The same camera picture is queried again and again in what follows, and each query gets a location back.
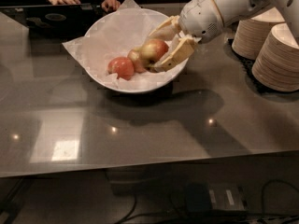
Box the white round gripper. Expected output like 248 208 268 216
148 0 223 72

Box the red apple front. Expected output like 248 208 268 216
139 39 169 63

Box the red apple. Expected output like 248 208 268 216
107 57 135 80
127 49 147 73
139 39 169 63

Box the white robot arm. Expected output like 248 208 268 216
149 0 299 72

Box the red apple back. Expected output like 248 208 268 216
127 49 147 73

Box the white bowl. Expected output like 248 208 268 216
82 8 189 94

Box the red apple left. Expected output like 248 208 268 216
107 57 135 80

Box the person left hand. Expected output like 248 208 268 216
101 0 121 13

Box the white paper liner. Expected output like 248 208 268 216
62 0 188 92

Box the paper plate stack rear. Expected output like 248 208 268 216
232 7 285 60

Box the paper plate stack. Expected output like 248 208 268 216
252 23 299 92
232 7 285 60

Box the black tray under plates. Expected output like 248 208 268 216
234 51 299 94

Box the paper plate stack front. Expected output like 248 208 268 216
252 23 299 92

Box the black laptop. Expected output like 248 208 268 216
0 3 104 37

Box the dark power brick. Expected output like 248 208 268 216
184 182 248 213

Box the black cable under table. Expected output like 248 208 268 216
111 168 299 224

